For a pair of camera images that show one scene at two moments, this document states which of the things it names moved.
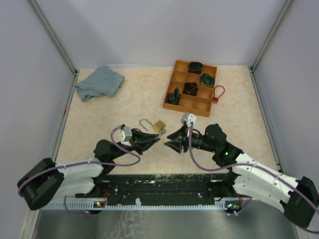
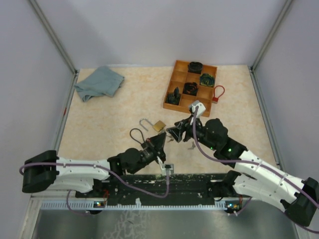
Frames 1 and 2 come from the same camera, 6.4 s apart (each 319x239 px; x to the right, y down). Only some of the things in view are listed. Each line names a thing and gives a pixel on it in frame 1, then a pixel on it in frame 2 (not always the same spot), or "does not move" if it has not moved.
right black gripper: [177, 145] -> [176, 132]
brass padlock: [158, 126] does not move
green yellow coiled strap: [207, 80] does not move
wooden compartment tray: [190, 89] does not move
